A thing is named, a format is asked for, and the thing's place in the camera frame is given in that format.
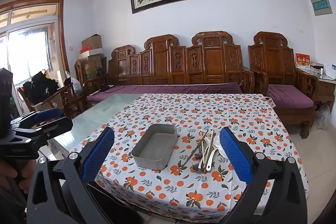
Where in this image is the person's left hand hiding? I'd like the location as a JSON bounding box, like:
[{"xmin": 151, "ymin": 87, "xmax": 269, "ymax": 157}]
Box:
[{"xmin": 0, "ymin": 160, "xmax": 36, "ymax": 195}]

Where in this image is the wooden armchair holding boxes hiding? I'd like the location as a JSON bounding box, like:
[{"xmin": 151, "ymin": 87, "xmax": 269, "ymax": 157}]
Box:
[{"xmin": 75, "ymin": 59, "xmax": 109, "ymax": 98}]

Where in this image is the pile of black clothes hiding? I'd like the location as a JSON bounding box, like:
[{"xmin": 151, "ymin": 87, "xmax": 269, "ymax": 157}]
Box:
[{"xmin": 23, "ymin": 71, "xmax": 60, "ymax": 106}]

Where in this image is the wooden side table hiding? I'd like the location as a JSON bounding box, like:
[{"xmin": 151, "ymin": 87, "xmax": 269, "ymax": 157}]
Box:
[{"xmin": 297, "ymin": 67, "xmax": 336, "ymax": 112}]

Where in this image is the purple armchair seat cushion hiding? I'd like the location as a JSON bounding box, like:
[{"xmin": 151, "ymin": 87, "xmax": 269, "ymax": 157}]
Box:
[{"xmin": 266, "ymin": 84, "xmax": 315, "ymax": 108}]

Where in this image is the white and blue box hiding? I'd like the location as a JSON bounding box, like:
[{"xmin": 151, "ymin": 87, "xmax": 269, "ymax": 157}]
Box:
[{"xmin": 324, "ymin": 64, "xmax": 336, "ymax": 80}]

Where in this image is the light wooden chopstick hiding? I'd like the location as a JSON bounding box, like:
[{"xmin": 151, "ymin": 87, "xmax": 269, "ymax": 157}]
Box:
[
  {"xmin": 198, "ymin": 132, "xmax": 212, "ymax": 169},
  {"xmin": 201, "ymin": 130, "xmax": 215, "ymax": 170}
]

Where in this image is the stack of cardboard boxes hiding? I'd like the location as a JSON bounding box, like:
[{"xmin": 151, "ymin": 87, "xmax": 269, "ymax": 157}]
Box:
[{"xmin": 79, "ymin": 55, "xmax": 108, "ymax": 75}]

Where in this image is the metal spoon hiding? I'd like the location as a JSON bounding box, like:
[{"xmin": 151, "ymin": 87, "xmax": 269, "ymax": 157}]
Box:
[
  {"xmin": 183, "ymin": 130, "xmax": 209, "ymax": 165},
  {"xmin": 192, "ymin": 163, "xmax": 208, "ymax": 174}
]

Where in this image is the white box with red contents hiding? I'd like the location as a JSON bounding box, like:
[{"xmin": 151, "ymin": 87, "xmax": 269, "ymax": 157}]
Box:
[{"xmin": 80, "ymin": 47, "xmax": 103, "ymax": 59}]

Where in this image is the wooden framed balcony window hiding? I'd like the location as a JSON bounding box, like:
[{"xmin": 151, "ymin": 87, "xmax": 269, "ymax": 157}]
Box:
[{"xmin": 0, "ymin": 0, "xmax": 70, "ymax": 98}]

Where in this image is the person's left forearm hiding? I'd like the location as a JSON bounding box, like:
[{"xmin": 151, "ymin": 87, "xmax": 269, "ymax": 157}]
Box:
[{"xmin": 0, "ymin": 187, "xmax": 27, "ymax": 224}]

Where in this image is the metal tray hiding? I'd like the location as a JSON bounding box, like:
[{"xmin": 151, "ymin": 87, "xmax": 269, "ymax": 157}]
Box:
[{"xmin": 131, "ymin": 123, "xmax": 178, "ymax": 170}]

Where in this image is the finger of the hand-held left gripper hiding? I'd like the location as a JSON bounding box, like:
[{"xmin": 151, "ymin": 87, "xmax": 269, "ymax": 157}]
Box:
[
  {"xmin": 10, "ymin": 108, "xmax": 65, "ymax": 130},
  {"xmin": 13, "ymin": 116, "xmax": 73, "ymax": 146}
]

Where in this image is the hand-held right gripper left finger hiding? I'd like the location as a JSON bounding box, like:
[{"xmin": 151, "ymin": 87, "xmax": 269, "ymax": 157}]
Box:
[{"xmin": 26, "ymin": 127, "xmax": 115, "ymax": 224}]

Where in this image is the carved wooden sofa bench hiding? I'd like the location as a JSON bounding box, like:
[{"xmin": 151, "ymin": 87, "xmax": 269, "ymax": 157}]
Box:
[{"xmin": 108, "ymin": 31, "xmax": 256, "ymax": 94}]

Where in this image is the wooden chair with clothes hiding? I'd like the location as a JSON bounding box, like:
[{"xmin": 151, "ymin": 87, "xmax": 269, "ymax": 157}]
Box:
[{"xmin": 18, "ymin": 77, "xmax": 82, "ymax": 121}]

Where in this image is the plastic bag beside side table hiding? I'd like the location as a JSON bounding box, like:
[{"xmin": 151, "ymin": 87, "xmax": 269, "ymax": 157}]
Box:
[{"xmin": 314, "ymin": 103, "xmax": 332, "ymax": 130}]

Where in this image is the dark brown chopstick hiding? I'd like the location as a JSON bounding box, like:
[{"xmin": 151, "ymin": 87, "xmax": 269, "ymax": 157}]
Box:
[{"xmin": 196, "ymin": 131, "xmax": 209, "ymax": 159}]

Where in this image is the red gift box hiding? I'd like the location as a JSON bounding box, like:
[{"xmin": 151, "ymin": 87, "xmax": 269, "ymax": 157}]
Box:
[{"xmin": 295, "ymin": 53, "xmax": 311, "ymax": 68}]

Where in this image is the grey electrical panel box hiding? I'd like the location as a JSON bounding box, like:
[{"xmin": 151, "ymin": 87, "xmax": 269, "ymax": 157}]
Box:
[{"xmin": 310, "ymin": 0, "xmax": 333, "ymax": 16}]

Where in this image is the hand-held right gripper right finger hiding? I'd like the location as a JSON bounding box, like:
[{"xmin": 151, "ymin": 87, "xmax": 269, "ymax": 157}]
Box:
[{"xmin": 219, "ymin": 127, "xmax": 307, "ymax": 224}]

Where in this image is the clear plastic bag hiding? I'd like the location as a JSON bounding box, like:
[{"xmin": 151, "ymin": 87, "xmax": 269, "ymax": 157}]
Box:
[{"xmin": 65, "ymin": 72, "xmax": 83, "ymax": 95}]

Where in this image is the long purple sofa cushion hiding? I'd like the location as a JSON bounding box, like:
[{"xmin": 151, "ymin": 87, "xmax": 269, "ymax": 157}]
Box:
[{"xmin": 87, "ymin": 82, "xmax": 243, "ymax": 107}]

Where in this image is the brown cardboard box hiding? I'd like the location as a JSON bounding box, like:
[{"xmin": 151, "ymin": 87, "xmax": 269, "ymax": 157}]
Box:
[{"xmin": 81, "ymin": 34, "xmax": 103, "ymax": 50}]

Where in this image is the carved wooden armchair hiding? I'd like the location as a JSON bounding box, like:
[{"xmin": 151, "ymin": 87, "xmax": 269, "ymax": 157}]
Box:
[{"xmin": 248, "ymin": 31, "xmax": 319, "ymax": 139}]

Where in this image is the large white plastic spoon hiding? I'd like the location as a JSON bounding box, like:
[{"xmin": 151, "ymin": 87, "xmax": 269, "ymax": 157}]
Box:
[{"xmin": 212, "ymin": 139, "xmax": 227, "ymax": 160}]

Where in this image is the orange print tablecloth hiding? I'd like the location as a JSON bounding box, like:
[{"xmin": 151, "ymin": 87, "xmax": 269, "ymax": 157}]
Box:
[{"xmin": 70, "ymin": 93, "xmax": 310, "ymax": 224}]

